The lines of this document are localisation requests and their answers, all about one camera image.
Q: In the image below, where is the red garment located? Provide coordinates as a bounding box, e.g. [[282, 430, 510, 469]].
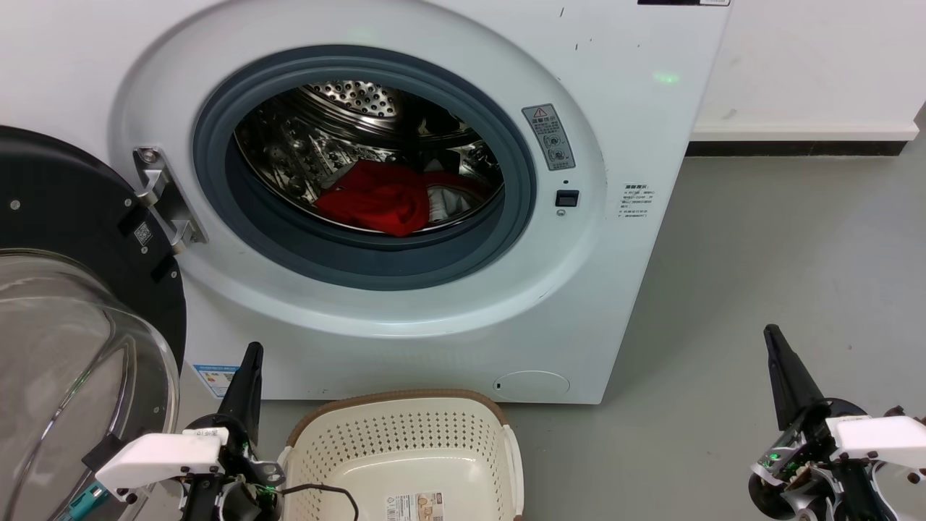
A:
[[315, 159, 500, 237]]

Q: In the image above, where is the white black wall baseboard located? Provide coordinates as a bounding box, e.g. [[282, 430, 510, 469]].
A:
[[686, 109, 921, 157]]

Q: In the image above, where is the white front-load washing machine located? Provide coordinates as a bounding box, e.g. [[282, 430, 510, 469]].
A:
[[0, 0, 733, 406]]

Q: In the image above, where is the round filter cover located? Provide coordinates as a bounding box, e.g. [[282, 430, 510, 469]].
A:
[[493, 370, 571, 399]]

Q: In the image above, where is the cream perforated laundry basket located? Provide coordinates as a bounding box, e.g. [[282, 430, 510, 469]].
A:
[[277, 389, 525, 521]]

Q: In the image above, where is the grey rubber door gasket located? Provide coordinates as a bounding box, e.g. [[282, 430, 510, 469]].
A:
[[192, 45, 538, 292]]

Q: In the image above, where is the silver door hinge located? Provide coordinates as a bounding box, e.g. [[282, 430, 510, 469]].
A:
[[133, 147, 208, 254]]

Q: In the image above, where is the thin black cable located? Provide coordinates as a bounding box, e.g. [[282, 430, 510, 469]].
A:
[[281, 483, 360, 521]]

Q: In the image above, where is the white text sticker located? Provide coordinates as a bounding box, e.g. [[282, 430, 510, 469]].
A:
[[619, 182, 657, 220]]

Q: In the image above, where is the stainless steel washing machine drum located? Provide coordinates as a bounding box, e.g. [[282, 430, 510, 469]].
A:
[[234, 80, 505, 236]]

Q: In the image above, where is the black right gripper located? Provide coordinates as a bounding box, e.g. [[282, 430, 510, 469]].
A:
[[748, 325, 901, 521]]

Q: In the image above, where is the printed paper product label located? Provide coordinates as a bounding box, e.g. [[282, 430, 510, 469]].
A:
[[383, 492, 443, 521]]

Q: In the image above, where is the grey warning sticker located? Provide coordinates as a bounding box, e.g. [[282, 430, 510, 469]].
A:
[[522, 103, 577, 172]]

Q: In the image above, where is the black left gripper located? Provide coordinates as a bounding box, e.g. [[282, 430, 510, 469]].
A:
[[179, 342, 287, 521]]

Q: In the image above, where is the blue white energy label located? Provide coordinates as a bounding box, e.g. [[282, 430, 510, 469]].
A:
[[192, 364, 239, 399]]

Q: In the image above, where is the white grey garment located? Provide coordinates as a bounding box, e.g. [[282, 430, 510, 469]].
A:
[[423, 170, 487, 224]]

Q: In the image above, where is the black glass washer door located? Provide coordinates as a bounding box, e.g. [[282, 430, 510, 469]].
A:
[[0, 125, 187, 521]]

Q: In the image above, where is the teal plastic connector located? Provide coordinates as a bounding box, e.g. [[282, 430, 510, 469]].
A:
[[67, 483, 111, 521]]

